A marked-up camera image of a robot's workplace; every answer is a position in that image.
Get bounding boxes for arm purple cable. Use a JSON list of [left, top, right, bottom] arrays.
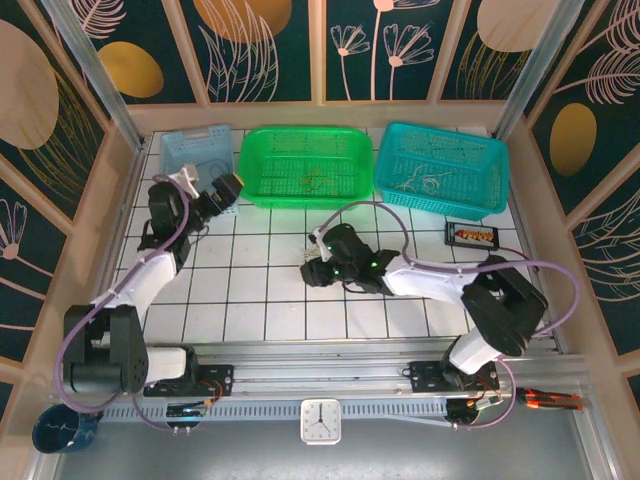
[[312, 200, 579, 431], [54, 173, 194, 432]]

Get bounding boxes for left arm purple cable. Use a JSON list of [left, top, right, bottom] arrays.
[[54, 173, 194, 432]]

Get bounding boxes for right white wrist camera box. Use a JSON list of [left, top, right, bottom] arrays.
[[310, 225, 335, 262]]

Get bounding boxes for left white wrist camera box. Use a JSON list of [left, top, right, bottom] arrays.
[[167, 162, 202, 197]]

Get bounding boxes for orange black handled tool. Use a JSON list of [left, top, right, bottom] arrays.
[[519, 387, 584, 412]]

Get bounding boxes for black charger box orange plugs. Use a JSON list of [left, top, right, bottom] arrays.
[[444, 221, 500, 250]]

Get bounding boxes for light blue plastic basket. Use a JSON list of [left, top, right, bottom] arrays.
[[158, 124, 241, 221]]

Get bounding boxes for teal plastic basket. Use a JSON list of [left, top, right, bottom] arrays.
[[374, 121, 511, 221]]

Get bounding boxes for small black controller board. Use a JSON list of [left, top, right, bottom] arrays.
[[446, 392, 504, 427], [165, 398, 211, 421]]

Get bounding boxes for white square analog clock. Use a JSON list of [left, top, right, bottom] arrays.
[[299, 398, 343, 445]]

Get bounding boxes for green plastic basket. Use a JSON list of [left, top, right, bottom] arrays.
[[238, 126, 376, 210]]

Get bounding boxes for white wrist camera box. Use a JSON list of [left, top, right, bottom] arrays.
[[310, 225, 335, 262], [167, 162, 202, 197]]

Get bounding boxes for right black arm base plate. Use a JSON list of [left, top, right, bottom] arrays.
[[408, 360, 501, 394]]

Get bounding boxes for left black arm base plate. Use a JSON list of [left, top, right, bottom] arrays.
[[143, 363, 235, 399]]

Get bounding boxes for aluminium frame post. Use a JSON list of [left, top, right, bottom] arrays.
[[40, 0, 147, 151]]

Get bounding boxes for dark blue enamel mug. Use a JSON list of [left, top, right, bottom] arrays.
[[32, 403, 104, 455]]

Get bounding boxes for aluminium mounting rail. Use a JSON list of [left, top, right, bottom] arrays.
[[49, 338, 599, 407]]

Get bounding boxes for clear plastic tube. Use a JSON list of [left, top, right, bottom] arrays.
[[491, 0, 585, 140]]

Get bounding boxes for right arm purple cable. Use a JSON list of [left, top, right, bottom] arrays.
[[312, 200, 579, 431]]

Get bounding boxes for grey slotted cable duct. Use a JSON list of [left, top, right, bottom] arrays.
[[99, 402, 451, 424]]

